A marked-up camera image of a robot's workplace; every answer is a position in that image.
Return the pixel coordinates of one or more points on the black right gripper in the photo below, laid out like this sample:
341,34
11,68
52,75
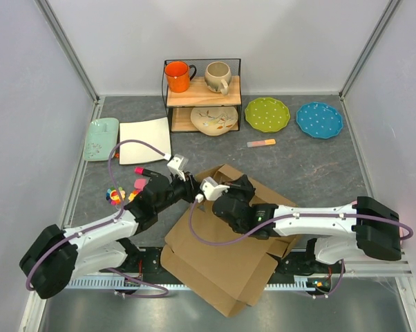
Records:
241,184

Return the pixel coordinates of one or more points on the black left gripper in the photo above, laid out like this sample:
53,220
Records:
191,186

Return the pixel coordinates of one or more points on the brown cardboard box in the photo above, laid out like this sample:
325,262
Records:
228,277

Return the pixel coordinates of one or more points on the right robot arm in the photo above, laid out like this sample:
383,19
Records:
362,228

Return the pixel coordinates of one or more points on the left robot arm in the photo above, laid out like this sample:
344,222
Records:
58,256

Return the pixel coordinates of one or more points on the pink eraser block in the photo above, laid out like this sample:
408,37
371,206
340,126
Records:
140,183

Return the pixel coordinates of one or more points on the pink highlighter marker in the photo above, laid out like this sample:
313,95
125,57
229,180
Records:
145,172

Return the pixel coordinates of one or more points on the orange pink eraser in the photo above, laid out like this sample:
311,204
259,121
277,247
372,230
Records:
261,143

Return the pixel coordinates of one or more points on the white square plate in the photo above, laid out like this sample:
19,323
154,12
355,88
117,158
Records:
154,132

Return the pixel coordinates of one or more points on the beige leaf pattern plate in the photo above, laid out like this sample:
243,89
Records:
214,121

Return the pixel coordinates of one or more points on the rainbow flower plush toy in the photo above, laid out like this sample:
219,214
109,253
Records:
115,196

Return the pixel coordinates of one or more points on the green dotted plate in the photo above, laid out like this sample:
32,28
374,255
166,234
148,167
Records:
267,115

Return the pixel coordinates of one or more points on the mint divided tray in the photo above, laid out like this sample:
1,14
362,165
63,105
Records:
100,139

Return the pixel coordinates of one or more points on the blue dotted plate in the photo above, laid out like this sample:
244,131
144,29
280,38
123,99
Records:
319,120

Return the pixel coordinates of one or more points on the orange mug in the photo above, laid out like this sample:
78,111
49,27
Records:
179,75

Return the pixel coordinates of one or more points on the beige ceramic mug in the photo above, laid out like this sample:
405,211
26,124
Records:
218,77

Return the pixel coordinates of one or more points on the pink round plate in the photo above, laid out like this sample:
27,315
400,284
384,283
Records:
402,233

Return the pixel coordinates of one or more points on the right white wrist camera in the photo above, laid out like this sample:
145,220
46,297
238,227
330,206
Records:
210,190

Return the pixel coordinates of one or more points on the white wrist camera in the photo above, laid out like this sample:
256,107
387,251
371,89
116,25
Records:
210,190
176,165

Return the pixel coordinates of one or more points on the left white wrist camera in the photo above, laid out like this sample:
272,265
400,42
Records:
176,165

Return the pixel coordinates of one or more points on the black wire wooden shelf rack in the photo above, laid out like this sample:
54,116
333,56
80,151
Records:
178,106

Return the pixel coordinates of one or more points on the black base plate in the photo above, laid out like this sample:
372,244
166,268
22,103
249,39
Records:
147,264

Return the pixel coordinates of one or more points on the grey slotted cable duct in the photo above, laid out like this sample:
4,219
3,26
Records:
115,282

